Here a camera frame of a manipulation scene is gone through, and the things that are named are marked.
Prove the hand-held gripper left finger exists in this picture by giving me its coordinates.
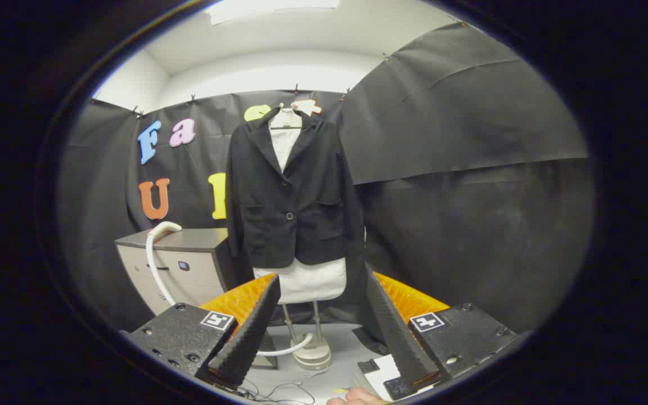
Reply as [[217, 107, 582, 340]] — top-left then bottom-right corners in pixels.
[[120, 273, 282, 392]]

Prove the grey cabinet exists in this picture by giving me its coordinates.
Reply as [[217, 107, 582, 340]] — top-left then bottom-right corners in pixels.
[[115, 228, 240, 316]]

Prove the white flat box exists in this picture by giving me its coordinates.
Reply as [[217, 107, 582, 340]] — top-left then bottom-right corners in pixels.
[[352, 353, 415, 401]]

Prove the white steamer hose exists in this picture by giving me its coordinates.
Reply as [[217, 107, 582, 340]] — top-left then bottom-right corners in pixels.
[[145, 228, 314, 358]]

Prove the steamer base with poles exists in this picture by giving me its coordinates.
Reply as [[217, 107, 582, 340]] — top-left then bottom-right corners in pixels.
[[282, 301, 333, 371]]

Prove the black blazer jacket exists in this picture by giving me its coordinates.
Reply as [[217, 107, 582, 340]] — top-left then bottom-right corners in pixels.
[[226, 110, 366, 282]]

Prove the white plastic hanger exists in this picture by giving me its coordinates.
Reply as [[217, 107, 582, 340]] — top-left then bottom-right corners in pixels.
[[268, 103, 305, 131]]

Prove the white fabric ironing panel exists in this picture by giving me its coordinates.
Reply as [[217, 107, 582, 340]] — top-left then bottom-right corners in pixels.
[[253, 127, 348, 305]]

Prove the ceiling light panel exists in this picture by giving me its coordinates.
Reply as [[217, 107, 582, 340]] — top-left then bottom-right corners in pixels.
[[209, 0, 340, 26]]

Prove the black backdrop cloth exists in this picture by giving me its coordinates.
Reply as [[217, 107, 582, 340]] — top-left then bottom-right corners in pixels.
[[57, 22, 595, 338]]

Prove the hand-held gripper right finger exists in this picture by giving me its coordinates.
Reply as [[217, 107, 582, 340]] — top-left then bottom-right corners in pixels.
[[364, 263, 519, 401]]

